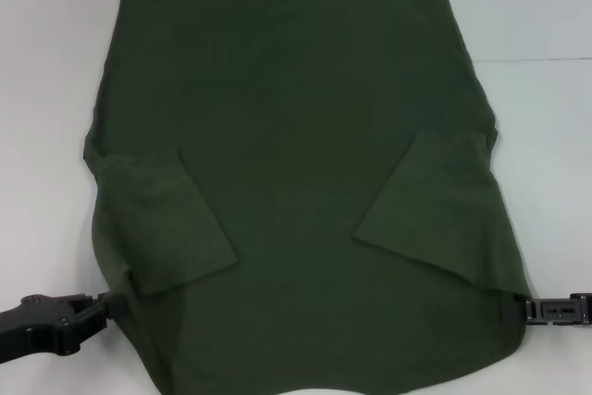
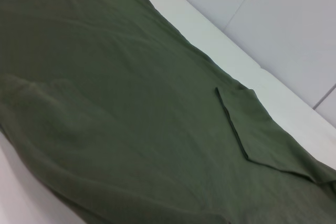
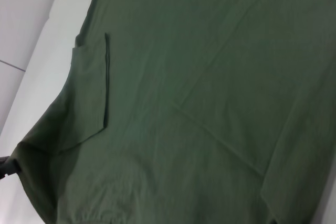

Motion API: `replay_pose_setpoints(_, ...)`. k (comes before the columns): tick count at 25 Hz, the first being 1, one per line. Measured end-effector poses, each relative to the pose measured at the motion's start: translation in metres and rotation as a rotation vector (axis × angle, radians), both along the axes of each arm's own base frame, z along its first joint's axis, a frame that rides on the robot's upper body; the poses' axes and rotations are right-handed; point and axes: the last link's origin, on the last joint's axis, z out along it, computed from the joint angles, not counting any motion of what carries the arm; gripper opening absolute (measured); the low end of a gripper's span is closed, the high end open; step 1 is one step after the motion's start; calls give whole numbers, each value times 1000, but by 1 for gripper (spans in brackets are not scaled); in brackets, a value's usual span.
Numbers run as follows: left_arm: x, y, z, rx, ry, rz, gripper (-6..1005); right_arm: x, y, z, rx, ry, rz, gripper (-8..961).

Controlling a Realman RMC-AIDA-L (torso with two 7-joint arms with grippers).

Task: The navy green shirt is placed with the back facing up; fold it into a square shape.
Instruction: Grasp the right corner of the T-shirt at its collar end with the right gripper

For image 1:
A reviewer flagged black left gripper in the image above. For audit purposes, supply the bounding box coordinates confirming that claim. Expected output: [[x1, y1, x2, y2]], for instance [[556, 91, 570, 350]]
[[0, 291, 127, 357]]

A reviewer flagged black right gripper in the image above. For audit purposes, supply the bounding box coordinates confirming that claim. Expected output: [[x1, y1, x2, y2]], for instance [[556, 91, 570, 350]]
[[502, 292, 592, 327]]

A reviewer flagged dark green t-shirt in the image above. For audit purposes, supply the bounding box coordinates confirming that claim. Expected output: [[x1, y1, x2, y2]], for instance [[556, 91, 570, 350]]
[[81, 0, 531, 395]]

